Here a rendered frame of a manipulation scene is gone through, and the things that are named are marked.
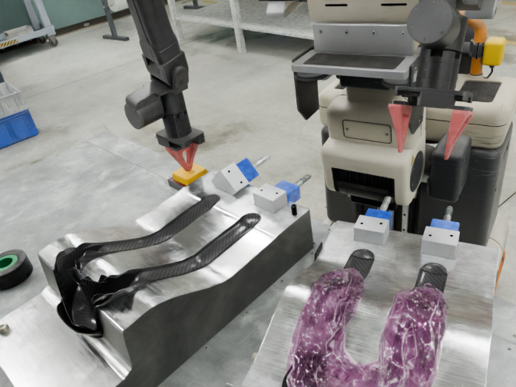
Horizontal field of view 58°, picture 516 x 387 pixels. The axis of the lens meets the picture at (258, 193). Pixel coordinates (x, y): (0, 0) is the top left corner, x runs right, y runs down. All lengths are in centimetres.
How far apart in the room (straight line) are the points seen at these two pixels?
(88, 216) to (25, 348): 42
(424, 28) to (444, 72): 9
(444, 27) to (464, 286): 36
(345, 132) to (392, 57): 25
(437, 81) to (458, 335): 35
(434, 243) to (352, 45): 49
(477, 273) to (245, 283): 35
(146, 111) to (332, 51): 43
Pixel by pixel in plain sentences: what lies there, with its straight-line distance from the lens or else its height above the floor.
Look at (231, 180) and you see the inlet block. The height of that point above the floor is 92.
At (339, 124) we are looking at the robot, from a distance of 117.
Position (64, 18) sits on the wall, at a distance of 742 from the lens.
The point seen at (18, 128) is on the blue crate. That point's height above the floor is 10.
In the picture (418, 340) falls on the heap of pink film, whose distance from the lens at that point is 59.
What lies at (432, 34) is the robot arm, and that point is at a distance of 67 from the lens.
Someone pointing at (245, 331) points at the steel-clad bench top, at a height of 80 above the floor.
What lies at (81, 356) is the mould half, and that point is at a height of 86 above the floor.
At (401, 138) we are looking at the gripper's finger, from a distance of 75.
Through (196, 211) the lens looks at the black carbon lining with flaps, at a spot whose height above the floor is 88.
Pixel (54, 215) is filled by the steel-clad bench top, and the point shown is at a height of 80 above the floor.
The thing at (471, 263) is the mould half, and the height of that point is 86.
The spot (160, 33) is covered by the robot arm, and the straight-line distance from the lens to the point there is 92.
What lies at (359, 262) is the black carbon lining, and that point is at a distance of 76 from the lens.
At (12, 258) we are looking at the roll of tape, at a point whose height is 83.
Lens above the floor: 137
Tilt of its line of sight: 34 degrees down
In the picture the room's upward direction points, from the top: 10 degrees counter-clockwise
